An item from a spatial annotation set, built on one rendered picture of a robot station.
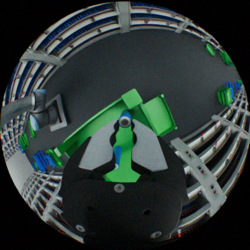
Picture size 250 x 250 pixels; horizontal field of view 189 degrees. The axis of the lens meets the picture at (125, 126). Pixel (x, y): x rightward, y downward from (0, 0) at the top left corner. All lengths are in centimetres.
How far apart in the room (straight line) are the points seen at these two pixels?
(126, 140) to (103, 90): 54
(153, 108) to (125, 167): 53
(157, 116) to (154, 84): 26
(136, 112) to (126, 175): 19
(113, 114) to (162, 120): 59
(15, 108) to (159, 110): 105
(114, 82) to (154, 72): 33
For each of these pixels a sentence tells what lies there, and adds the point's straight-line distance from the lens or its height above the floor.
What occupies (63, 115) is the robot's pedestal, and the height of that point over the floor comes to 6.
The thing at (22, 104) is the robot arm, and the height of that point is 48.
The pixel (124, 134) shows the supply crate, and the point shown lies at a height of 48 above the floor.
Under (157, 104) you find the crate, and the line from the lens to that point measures 70.
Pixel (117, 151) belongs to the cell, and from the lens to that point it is 19.
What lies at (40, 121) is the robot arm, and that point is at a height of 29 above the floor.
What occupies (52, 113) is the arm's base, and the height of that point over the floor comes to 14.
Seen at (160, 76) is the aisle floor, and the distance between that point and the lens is 74.
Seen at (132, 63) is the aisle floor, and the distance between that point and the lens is 73.
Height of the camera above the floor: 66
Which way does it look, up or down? 72 degrees down
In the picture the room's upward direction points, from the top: 173 degrees counter-clockwise
